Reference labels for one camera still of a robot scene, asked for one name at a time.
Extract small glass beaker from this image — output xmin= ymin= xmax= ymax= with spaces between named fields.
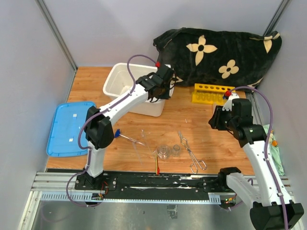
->
xmin=171 ymin=144 xmax=181 ymax=157

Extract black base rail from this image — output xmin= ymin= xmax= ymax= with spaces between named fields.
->
xmin=74 ymin=171 xmax=235 ymax=200

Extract blue plastic lid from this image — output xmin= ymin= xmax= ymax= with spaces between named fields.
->
xmin=46 ymin=101 xmax=95 ymax=158

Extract white plastic bin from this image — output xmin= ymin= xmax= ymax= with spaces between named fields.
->
xmin=99 ymin=63 xmax=166 ymax=121

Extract glass conical flask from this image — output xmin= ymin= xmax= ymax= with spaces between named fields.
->
xmin=155 ymin=145 xmax=171 ymax=160

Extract black floral blanket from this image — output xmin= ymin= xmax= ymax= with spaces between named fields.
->
xmin=153 ymin=27 xmax=282 ymax=88

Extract yellow test tube rack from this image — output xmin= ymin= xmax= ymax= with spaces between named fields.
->
xmin=191 ymin=83 xmax=234 ymax=105

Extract clear plastic tube rack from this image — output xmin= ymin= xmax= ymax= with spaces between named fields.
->
xmin=212 ymin=103 xmax=217 ymax=113

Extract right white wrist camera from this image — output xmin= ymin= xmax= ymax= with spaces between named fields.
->
xmin=222 ymin=92 xmax=240 ymax=111

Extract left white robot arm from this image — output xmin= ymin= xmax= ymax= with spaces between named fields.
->
xmin=82 ymin=65 xmax=174 ymax=190

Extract clear plastic pipette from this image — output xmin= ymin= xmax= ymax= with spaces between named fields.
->
xmin=132 ymin=142 xmax=142 ymax=165

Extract metal crucible tongs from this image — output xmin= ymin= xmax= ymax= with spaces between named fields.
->
xmin=178 ymin=131 xmax=207 ymax=174

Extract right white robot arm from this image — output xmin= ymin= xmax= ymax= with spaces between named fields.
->
xmin=209 ymin=95 xmax=304 ymax=230

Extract green cartoon cloth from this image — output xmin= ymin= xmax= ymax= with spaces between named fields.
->
xmin=268 ymin=129 xmax=284 ymax=176

